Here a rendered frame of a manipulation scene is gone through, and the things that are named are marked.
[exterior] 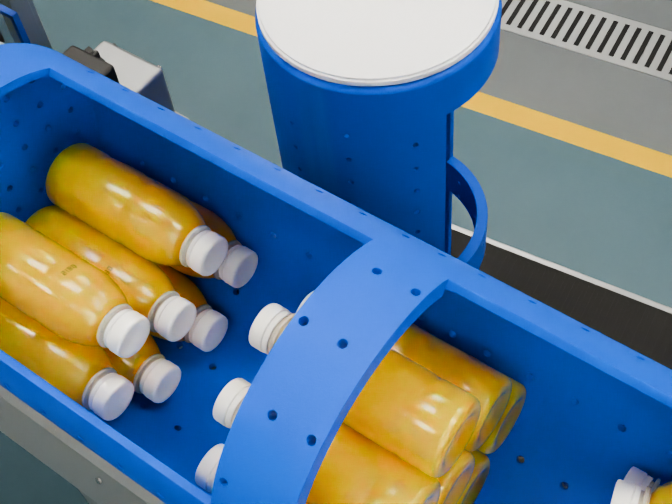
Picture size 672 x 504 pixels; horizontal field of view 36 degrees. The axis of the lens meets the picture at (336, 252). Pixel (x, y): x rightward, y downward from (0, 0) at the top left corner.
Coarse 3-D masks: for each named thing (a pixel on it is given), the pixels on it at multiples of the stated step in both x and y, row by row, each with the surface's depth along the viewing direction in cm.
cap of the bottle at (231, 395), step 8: (232, 384) 80; (240, 384) 81; (248, 384) 81; (224, 392) 80; (232, 392) 80; (240, 392) 80; (216, 400) 80; (224, 400) 80; (232, 400) 80; (240, 400) 80; (216, 408) 80; (224, 408) 80; (232, 408) 79; (216, 416) 80; (224, 416) 80; (224, 424) 80
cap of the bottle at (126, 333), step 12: (120, 312) 85; (132, 312) 85; (108, 324) 85; (120, 324) 84; (132, 324) 84; (144, 324) 86; (108, 336) 84; (120, 336) 84; (132, 336) 85; (144, 336) 87; (120, 348) 84; (132, 348) 86
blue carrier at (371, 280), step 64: (0, 64) 88; (64, 64) 91; (0, 128) 95; (64, 128) 102; (128, 128) 103; (192, 128) 86; (0, 192) 99; (192, 192) 102; (256, 192) 96; (320, 192) 82; (320, 256) 96; (384, 256) 74; (448, 256) 78; (320, 320) 70; (384, 320) 69; (448, 320) 90; (512, 320) 71; (0, 384) 87; (192, 384) 99; (256, 384) 69; (320, 384) 68; (576, 384) 85; (640, 384) 68; (128, 448) 76; (192, 448) 93; (256, 448) 69; (320, 448) 67; (512, 448) 90; (576, 448) 87; (640, 448) 84
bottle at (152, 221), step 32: (64, 160) 94; (96, 160) 94; (64, 192) 94; (96, 192) 92; (128, 192) 92; (160, 192) 92; (96, 224) 93; (128, 224) 91; (160, 224) 90; (192, 224) 91; (160, 256) 91
